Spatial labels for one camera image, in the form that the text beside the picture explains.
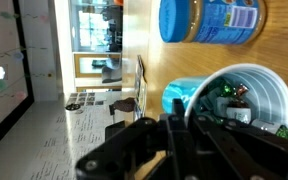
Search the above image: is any printed magazine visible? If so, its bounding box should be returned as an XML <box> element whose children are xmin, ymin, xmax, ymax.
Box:
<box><xmin>133</xmin><ymin>54</ymin><xmax>148</xmax><ymax>122</ymax></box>

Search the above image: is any blue plastic cup with candy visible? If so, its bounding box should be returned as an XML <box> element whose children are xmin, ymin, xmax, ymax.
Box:
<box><xmin>161</xmin><ymin>63</ymin><xmax>288</xmax><ymax>134</ymax></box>

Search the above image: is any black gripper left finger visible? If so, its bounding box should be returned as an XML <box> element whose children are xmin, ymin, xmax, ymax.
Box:
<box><xmin>75</xmin><ymin>98</ymin><xmax>189</xmax><ymax>180</ymax></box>

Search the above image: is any black office chair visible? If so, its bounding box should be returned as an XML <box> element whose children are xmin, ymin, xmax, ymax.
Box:
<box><xmin>103</xmin><ymin>120</ymin><xmax>127</xmax><ymax>141</ymax></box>

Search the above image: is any black framed screen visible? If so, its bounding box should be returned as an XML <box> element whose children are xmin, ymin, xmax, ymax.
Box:
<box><xmin>0</xmin><ymin>0</ymin><xmax>35</xmax><ymax>159</ymax></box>

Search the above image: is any peanut butter jar blue lid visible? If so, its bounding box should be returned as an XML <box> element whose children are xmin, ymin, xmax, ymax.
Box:
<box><xmin>158</xmin><ymin>0</ymin><xmax>267</xmax><ymax>46</ymax></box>

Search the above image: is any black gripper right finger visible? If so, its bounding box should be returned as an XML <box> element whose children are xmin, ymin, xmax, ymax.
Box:
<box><xmin>185</xmin><ymin>114</ymin><xmax>288</xmax><ymax>180</ymax></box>

